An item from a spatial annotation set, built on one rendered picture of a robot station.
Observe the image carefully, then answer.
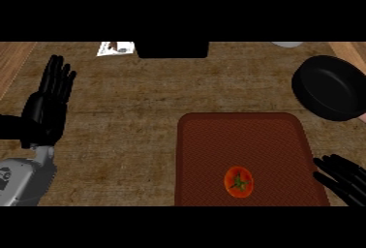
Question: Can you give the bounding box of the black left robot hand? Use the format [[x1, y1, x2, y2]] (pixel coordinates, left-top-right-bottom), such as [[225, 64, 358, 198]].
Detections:
[[0, 54, 78, 150]]

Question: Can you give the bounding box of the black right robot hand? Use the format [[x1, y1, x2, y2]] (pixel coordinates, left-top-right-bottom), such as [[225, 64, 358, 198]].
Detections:
[[311, 153, 366, 207]]

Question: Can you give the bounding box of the red-brown tray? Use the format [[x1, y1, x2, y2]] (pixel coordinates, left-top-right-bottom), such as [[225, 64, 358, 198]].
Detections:
[[172, 111, 331, 207]]

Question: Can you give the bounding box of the red tomato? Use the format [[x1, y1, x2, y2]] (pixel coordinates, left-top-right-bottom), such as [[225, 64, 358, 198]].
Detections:
[[222, 166, 255, 199]]

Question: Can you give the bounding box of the black pot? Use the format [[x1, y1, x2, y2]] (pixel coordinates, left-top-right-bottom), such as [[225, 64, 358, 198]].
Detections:
[[290, 54, 366, 122]]

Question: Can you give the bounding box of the white printed packet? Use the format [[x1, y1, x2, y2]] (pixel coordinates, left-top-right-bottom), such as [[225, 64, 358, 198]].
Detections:
[[95, 41, 135, 57]]

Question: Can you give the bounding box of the black appliance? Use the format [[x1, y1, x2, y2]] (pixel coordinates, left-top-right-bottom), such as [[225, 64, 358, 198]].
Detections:
[[135, 41, 209, 59]]

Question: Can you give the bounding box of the pale grey round object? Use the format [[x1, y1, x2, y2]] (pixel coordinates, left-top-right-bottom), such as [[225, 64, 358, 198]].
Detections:
[[269, 41, 303, 48]]

